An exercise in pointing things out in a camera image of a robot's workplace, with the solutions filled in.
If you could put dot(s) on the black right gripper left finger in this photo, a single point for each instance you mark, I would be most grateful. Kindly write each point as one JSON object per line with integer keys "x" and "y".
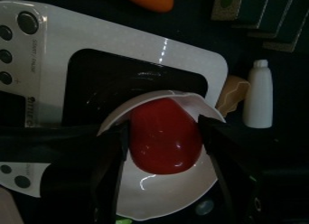
{"x": 81, "y": 179}

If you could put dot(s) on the red toy apple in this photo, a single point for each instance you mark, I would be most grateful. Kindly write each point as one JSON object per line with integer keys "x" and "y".
{"x": 165, "y": 137}

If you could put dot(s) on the orange toy carrot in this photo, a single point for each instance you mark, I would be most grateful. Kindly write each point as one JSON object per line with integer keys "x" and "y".
{"x": 150, "y": 0}

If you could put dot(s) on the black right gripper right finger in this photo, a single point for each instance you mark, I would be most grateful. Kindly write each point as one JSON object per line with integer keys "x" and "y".
{"x": 237, "y": 167}

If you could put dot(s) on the tan toy bread piece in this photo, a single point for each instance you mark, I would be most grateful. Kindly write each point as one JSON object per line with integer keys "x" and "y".
{"x": 233, "y": 93}

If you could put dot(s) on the green speckled-edge block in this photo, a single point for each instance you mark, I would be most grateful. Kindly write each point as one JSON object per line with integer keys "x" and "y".
{"x": 290, "y": 29}
{"x": 227, "y": 4}
{"x": 261, "y": 11}

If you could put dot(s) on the green toy cabbage leaf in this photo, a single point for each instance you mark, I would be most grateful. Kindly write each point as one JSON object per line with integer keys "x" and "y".
{"x": 124, "y": 221}

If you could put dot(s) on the pink tray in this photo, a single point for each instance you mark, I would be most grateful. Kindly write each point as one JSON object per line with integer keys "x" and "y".
{"x": 9, "y": 209}

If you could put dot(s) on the white toy bottle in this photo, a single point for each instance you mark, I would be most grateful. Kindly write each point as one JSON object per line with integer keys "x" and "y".
{"x": 259, "y": 95}

